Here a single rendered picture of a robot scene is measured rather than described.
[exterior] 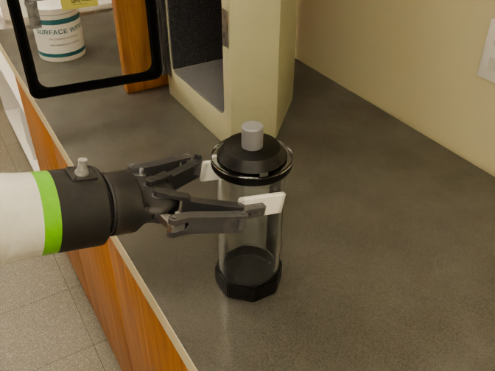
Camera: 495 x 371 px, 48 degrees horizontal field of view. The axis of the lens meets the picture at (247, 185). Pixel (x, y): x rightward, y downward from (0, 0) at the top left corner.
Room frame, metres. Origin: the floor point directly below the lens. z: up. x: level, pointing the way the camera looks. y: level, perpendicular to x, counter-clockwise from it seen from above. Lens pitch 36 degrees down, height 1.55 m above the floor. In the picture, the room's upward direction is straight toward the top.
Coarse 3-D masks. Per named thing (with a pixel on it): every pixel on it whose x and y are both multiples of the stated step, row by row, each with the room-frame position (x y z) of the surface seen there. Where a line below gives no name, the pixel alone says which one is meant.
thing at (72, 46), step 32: (64, 0) 1.16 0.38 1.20; (96, 0) 1.18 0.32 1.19; (128, 0) 1.21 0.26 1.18; (32, 32) 1.13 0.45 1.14; (64, 32) 1.15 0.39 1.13; (96, 32) 1.18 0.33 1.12; (128, 32) 1.21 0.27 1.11; (64, 64) 1.15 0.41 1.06; (96, 64) 1.18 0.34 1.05; (128, 64) 1.20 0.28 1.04; (32, 96) 1.12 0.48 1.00
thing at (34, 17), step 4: (28, 0) 1.13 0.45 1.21; (32, 0) 1.12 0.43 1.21; (28, 4) 1.11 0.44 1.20; (32, 4) 1.12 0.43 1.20; (36, 4) 1.12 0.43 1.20; (28, 8) 1.12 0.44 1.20; (32, 8) 1.11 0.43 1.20; (36, 8) 1.12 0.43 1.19; (28, 12) 1.11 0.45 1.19; (32, 12) 1.12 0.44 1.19; (36, 12) 1.12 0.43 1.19; (28, 16) 1.11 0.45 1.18; (32, 16) 1.12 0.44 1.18; (36, 16) 1.12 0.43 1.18; (32, 20) 1.12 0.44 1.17; (36, 20) 1.12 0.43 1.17; (40, 20) 1.12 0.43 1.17; (32, 24) 1.12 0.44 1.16; (36, 24) 1.12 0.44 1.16; (40, 24) 1.12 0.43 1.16; (32, 28) 1.12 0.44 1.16; (36, 28) 1.12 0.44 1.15
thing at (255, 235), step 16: (288, 160) 0.60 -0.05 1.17; (240, 176) 0.56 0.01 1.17; (256, 176) 0.56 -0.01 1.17; (272, 176) 0.56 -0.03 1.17; (224, 192) 0.58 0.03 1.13; (240, 192) 0.57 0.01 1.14; (256, 192) 0.56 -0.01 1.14; (272, 192) 0.57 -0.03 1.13; (256, 224) 0.56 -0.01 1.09; (272, 224) 0.57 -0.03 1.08; (224, 240) 0.58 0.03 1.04; (240, 240) 0.57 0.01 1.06; (256, 240) 0.56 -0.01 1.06; (272, 240) 0.57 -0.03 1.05; (224, 256) 0.58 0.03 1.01; (240, 256) 0.57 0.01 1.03; (256, 256) 0.56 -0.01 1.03; (272, 256) 0.58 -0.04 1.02; (224, 272) 0.58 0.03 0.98; (240, 272) 0.56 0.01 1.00; (256, 272) 0.56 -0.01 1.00; (272, 272) 0.58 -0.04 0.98
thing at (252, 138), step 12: (240, 132) 0.64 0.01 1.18; (252, 132) 0.60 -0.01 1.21; (228, 144) 0.61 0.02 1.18; (240, 144) 0.61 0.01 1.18; (252, 144) 0.60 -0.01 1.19; (264, 144) 0.61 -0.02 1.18; (276, 144) 0.61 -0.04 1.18; (228, 156) 0.59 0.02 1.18; (240, 156) 0.58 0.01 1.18; (252, 156) 0.58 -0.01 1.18; (264, 156) 0.58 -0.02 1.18; (276, 156) 0.59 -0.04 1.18; (228, 168) 0.57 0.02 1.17; (240, 168) 0.57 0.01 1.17; (252, 168) 0.57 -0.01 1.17; (264, 168) 0.57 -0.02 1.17; (276, 168) 0.58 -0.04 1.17
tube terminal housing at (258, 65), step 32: (224, 0) 0.99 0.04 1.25; (256, 0) 1.01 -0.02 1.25; (288, 0) 1.11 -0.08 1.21; (256, 32) 1.01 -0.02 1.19; (288, 32) 1.13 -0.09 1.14; (224, 64) 1.00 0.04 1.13; (256, 64) 1.01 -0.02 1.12; (288, 64) 1.14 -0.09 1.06; (192, 96) 1.13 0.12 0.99; (224, 96) 1.00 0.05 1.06; (256, 96) 1.01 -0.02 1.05; (288, 96) 1.16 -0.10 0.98; (224, 128) 1.00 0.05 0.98
